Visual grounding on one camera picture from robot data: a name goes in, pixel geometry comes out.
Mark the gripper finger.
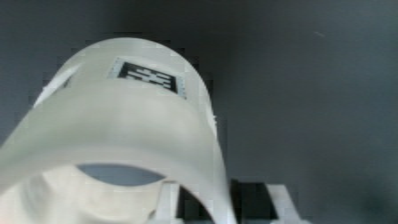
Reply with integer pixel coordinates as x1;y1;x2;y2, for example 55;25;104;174
175;179;309;224

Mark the white lamp shade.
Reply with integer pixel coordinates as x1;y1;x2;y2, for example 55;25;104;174
0;38;236;224

